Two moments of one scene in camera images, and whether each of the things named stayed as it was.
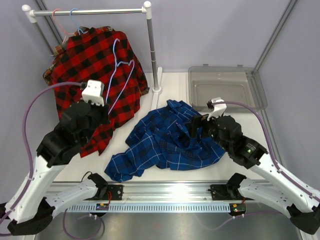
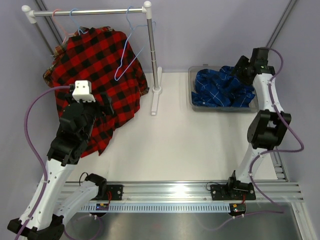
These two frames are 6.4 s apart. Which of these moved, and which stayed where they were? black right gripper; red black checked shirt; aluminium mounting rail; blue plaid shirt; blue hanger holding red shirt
Moved: black right gripper; blue plaid shirt
Stayed: aluminium mounting rail; blue hanger holding red shirt; red black checked shirt
